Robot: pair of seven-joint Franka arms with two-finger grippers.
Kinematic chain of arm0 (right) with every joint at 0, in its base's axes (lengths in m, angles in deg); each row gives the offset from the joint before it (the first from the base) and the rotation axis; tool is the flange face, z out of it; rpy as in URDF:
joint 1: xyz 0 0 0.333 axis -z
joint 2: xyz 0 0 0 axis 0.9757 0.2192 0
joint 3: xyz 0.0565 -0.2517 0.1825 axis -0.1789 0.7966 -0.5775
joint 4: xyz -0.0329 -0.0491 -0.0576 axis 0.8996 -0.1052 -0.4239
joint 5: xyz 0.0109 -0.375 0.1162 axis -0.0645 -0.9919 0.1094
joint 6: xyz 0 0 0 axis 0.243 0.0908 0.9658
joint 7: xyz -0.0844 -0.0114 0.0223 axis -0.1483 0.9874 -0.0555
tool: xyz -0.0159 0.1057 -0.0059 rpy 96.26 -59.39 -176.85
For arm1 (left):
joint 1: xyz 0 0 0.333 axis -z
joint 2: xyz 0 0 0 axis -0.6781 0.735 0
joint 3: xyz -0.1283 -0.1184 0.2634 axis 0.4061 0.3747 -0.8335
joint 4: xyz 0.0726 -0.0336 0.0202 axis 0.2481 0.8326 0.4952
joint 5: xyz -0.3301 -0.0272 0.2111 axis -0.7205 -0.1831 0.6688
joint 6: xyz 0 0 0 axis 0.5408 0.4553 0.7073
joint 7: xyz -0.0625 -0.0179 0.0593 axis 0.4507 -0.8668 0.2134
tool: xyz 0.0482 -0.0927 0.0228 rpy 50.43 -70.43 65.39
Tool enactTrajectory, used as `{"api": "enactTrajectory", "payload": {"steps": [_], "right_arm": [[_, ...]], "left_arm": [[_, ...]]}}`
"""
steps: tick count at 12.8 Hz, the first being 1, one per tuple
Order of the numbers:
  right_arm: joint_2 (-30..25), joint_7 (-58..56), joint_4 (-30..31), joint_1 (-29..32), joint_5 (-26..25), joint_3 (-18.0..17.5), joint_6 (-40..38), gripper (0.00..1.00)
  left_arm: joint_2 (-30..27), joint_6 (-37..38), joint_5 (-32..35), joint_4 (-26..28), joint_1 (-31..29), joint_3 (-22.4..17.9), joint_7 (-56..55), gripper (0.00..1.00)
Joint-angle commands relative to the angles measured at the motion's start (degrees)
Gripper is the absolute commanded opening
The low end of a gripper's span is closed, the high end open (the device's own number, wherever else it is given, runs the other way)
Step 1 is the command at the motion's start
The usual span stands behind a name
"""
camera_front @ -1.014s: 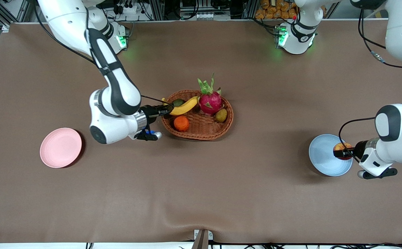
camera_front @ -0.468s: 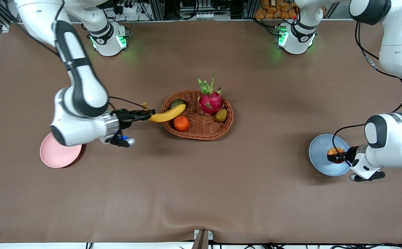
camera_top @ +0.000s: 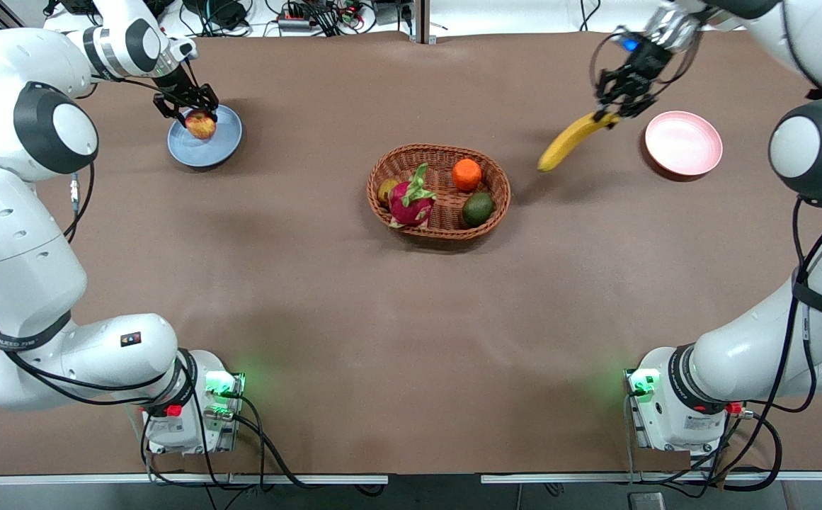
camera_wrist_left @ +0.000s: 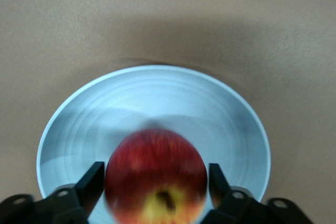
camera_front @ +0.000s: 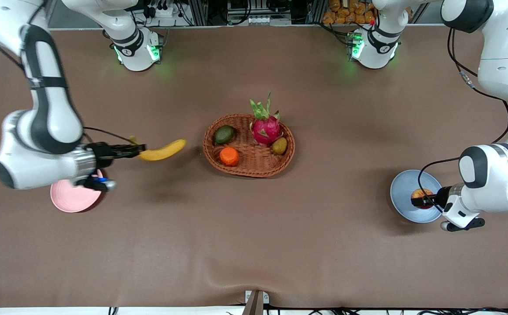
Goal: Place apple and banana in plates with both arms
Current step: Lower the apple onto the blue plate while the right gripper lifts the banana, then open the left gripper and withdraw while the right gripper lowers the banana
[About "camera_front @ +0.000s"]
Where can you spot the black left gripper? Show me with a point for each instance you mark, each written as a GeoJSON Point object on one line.
{"type": "Point", "coordinates": [432, 200]}

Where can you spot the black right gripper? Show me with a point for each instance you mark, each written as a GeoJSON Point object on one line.
{"type": "Point", "coordinates": [105, 153]}

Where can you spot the red yellow apple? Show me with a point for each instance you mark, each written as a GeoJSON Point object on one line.
{"type": "Point", "coordinates": [424, 193]}

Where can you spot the yellow banana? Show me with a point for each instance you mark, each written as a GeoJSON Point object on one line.
{"type": "Point", "coordinates": [166, 151]}

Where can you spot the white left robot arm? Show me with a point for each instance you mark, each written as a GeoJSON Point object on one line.
{"type": "Point", "coordinates": [499, 179]}

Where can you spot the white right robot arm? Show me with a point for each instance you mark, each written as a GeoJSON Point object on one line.
{"type": "Point", "coordinates": [52, 122]}

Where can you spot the light blue plate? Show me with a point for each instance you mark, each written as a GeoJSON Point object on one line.
{"type": "Point", "coordinates": [404, 188]}

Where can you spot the pink plate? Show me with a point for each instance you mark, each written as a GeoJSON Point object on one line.
{"type": "Point", "coordinates": [71, 200]}

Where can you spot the dark green avocado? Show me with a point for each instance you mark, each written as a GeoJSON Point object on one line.
{"type": "Point", "coordinates": [224, 134]}

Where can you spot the orange fruit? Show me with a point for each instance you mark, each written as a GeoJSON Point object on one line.
{"type": "Point", "coordinates": [229, 156]}

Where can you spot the brown table cloth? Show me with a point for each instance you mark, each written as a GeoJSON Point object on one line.
{"type": "Point", "coordinates": [192, 245]}

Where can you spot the brown wicker basket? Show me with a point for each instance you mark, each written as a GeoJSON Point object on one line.
{"type": "Point", "coordinates": [254, 162]}

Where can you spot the pink dragon fruit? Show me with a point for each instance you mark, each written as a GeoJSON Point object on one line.
{"type": "Point", "coordinates": [266, 129]}

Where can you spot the white power strip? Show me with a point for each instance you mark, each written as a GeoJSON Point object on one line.
{"type": "Point", "coordinates": [164, 12]}

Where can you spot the green-yellow mango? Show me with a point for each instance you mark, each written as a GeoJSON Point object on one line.
{"type": "Point", "coordinates": [279, 146]}

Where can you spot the white terminal block strip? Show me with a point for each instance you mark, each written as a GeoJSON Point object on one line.
{"type": "Point", "coordinates": [258, 20]}

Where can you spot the bag of orange fruits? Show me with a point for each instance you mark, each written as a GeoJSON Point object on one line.
{"type": "Point", "coordinates": [345, 13]}

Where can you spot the metal bracket at table edge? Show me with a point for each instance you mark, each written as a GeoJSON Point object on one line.
{"type": "Point", "coordinates": [256, 302]}

